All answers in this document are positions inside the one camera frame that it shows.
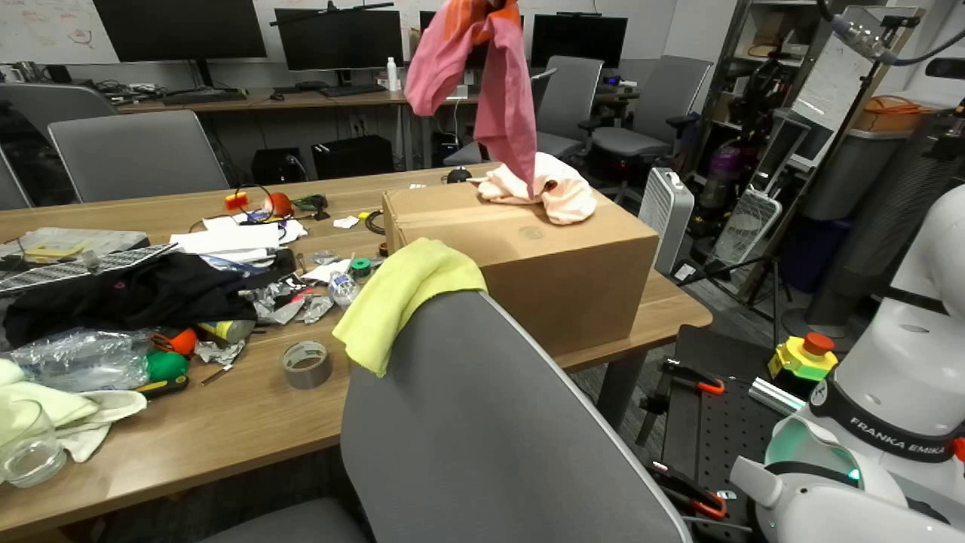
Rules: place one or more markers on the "yellow-green cloth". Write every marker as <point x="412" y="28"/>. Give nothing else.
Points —
<point x="395" y="302"/>

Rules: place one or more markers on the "beige cloth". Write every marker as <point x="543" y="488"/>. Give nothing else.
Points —
<point x="560" y="196"/>

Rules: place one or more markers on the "pink cloth with orange print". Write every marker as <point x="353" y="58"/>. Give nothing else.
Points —
<point x="507" y="101"/>

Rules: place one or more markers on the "large cardboard box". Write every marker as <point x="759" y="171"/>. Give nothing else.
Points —
<point x="560" y="280"/>

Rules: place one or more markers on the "small black speaker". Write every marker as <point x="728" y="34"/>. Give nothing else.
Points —
<point x="459" y="176"/>

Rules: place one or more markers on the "plastic bottle with green cap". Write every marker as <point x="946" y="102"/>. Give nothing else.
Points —
<point x="346" y="280"/>

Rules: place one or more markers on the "grey office chair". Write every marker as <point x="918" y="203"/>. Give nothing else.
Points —
<point x="502" y="441"/>
<point x="566" y="101"/>
<point x="50" y="107"/>
<point x="135" y="153"/>

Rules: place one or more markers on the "small dark green object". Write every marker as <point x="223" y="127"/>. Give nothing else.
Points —
<point x="315" y="206"/>

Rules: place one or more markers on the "white heater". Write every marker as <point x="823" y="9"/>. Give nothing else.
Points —
<point x="665" y="216"/>

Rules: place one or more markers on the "crumpled foil wrappers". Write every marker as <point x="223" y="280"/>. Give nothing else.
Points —
<point x="289" y="302"/>

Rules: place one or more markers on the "grey tape roll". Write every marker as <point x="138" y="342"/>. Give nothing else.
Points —
<point x="306" y="363"/>

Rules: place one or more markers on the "small orange ball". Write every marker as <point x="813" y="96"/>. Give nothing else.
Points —
<point x="277" y="203"/>

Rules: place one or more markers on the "white bottle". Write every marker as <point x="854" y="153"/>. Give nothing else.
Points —
<point x="393" y="76"/>

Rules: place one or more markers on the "black bag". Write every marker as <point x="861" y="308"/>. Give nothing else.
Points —
<point x="277" y="165"/>

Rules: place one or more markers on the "orange black pliers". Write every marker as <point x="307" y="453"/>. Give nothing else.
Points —
<point x="694" y="491"/>
<point x="694" y="378"/>

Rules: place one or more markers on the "white papers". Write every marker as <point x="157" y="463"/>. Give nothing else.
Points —
<point x="237" y="239"/>

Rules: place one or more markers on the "long wooden desk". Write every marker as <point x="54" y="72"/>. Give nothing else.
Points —
<point x="302" y="101"/>

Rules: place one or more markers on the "black computer monitor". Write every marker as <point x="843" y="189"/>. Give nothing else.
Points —
<point x="182" y="28"/>
<point x="582" y="41"/>
<point x="335" y="38"/>

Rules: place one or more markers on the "small red object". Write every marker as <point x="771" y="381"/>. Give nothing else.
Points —
<point x="237" y="199"/>

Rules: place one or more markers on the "yellow black small item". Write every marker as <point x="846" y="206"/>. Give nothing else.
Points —
<point x="228" y="329"/>

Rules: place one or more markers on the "small orange toy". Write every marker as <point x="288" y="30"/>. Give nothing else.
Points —
<point x="182" y="342"/>

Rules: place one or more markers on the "metal shelf rack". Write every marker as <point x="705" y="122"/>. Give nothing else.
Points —
<point x="755" y="90"/>

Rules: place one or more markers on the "black keyboard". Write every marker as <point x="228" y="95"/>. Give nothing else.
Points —
<point x="206" y="95"/>

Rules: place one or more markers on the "green ball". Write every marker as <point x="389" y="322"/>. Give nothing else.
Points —
<point x="166" y="367"/>

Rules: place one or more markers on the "yellow red emergency stop button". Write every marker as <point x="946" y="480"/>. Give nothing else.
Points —
<point x="804" y="356"/>

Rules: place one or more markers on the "black cloth heap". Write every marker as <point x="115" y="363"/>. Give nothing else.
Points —
<point x="138" y="289"/>

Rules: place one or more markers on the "grey bin with orange lid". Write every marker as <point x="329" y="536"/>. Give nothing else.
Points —
<point x="854" y="171"/>

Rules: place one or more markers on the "grey folded cloth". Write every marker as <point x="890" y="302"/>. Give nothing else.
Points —
<point x="80" y="242"/>

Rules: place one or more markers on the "pale cream cloth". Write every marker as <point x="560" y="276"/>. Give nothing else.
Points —
<point x="100" y="408"/>

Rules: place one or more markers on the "clear plastic bag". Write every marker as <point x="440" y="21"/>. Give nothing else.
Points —
<point x="75" y="360"/>

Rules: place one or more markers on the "clear glass cup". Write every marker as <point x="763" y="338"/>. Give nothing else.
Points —
<point x="31" y="453"/>

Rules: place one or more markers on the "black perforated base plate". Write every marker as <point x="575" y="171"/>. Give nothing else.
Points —
<point x="702" y="432"/>

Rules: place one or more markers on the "wall whiteboard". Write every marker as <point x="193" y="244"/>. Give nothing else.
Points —
<point x="54" y="30"/>

